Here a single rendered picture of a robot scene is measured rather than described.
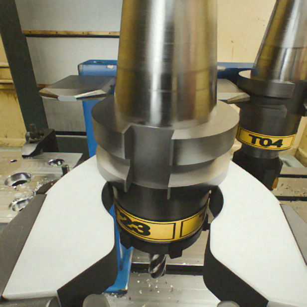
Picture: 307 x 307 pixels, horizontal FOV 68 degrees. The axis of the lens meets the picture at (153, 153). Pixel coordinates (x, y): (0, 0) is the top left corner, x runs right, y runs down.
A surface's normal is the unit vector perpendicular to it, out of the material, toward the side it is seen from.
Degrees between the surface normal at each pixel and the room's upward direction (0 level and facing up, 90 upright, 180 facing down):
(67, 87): 0
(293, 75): 82
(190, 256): 0
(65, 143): 90
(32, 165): 0
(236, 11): 90
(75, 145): 90
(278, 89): 90
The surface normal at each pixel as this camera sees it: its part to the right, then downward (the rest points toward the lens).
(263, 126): -0.55, 0.39
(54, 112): 0.00, 0.47
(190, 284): 0.01, -0.88
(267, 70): -0.80, 0.15
